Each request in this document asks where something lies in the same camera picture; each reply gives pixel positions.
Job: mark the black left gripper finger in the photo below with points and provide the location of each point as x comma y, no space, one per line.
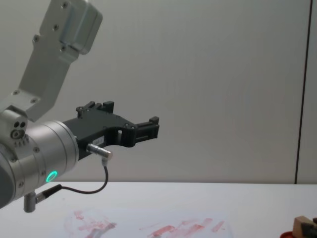
94,107
146,131

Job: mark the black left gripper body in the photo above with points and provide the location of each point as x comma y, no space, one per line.
99,129

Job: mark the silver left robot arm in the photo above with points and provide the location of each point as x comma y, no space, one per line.
37,151

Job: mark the white table cloth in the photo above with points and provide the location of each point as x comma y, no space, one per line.
173,198

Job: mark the clear sheet with red smears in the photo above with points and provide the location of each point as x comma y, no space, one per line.
153,223

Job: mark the small red round object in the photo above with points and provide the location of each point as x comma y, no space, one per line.
287,234

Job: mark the pale wooden block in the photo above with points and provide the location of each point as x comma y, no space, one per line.
298,226

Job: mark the dark piece on wooden block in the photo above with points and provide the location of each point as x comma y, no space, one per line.
309,229

